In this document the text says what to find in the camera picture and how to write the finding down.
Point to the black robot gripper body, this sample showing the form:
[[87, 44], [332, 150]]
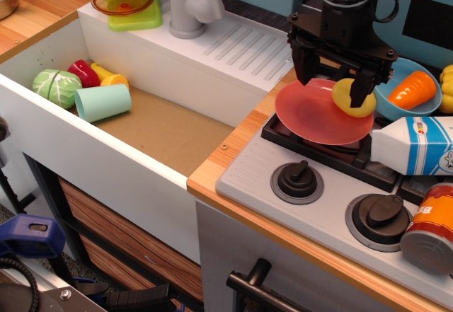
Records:
[[343, 33]]

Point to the black oven door handle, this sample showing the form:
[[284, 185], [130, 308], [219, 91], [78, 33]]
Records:
[[251, 295]]

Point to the black stove knob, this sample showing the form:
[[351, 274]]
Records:
[[297, 183], [378, 221]]

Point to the yellow toy bell pepper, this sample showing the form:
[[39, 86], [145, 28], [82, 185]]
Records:
[[446, 105]]

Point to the pink plastic plate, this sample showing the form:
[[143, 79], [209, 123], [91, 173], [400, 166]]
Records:
[[310, 113]]

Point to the grey toy stove top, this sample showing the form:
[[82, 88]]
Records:
[[347, 173]]

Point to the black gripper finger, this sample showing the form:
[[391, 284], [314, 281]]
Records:
[[306, 62], [363, 85]]

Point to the red toy pepper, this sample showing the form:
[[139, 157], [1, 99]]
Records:
[[87, 75]]

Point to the mint green plastic cup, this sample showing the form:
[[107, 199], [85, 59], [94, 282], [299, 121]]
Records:
[[101, 102]]

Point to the wooden drawer cabinet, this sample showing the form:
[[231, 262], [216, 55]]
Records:
[[113, 246]]

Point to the grey toy faucet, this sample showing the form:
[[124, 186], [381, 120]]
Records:
[[189, 17]]

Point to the blue plastic bowl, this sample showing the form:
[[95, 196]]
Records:
[[401, 69]]

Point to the green plastic cutting board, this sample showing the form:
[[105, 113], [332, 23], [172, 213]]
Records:
[[149, 18]]

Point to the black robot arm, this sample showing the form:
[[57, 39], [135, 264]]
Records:
[[342, 39]]

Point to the white blue milk carton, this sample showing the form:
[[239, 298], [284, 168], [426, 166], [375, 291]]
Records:
[[415, 146]]

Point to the orange toy fruit slice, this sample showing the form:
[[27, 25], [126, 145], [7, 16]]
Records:
[[115, 79]]

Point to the small metal pot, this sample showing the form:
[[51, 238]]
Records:
[[8, 7]]

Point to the right black stove knob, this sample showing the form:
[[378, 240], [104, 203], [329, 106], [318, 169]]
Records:
[[378, 221]]

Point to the yellow toy potato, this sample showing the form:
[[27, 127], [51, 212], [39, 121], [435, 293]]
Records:
[[341, 97]]

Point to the blue clamp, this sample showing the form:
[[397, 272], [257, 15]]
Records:
[[31, 236]]

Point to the teal wall cabinet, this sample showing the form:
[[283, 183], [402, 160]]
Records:
[[422, 29]]

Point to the white toy sink basin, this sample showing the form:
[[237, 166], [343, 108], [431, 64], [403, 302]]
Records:
[[187, 95]]

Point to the orange toy soup can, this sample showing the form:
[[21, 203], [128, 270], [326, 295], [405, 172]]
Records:
[[427, 242]]

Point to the green toy cabbage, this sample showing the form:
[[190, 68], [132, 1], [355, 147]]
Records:
[[57, 86]]

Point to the yellow toy corn piece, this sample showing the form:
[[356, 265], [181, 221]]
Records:
[[100, 71]]

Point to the left black stove knob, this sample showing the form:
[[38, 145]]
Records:
[[297, 183]]

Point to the orange toy carrot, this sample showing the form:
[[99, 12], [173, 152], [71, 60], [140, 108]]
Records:
[[416, 89]]

